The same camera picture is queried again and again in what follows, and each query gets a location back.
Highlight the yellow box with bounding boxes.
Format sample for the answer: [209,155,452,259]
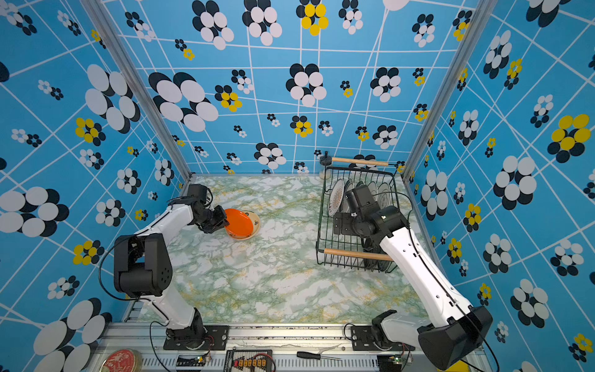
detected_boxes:
[438,361,470,372]

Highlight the cream plate with black stamp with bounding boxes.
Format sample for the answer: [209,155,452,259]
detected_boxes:
[244,211,261,238]

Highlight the wooden rack handle far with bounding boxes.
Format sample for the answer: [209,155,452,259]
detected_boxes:
[332,157,390,167]

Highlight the black screwdriver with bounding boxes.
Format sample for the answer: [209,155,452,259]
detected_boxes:
[296,351,340,361]

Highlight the black terminal board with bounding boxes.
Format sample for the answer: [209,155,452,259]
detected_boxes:
[223,349,277,372]

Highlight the black wire dish rack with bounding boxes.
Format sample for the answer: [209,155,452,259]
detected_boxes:
[315,166,408,273]

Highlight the white plate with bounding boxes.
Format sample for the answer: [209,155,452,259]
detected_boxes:
[328,179,345,216]
[367,181,377,199]
[377,182,392,209]

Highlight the glass jar with black lid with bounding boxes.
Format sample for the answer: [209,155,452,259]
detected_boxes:
[319,151,333,180]

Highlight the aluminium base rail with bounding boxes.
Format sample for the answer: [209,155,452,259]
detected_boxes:
[92,322,494,372]

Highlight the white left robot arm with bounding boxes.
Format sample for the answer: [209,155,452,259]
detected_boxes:
[113,184,229,350]

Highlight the orange plate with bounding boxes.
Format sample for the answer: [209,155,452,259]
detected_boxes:
[225,209,254,239]

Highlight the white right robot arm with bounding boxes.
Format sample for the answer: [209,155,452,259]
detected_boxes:
[328,181,493,370]

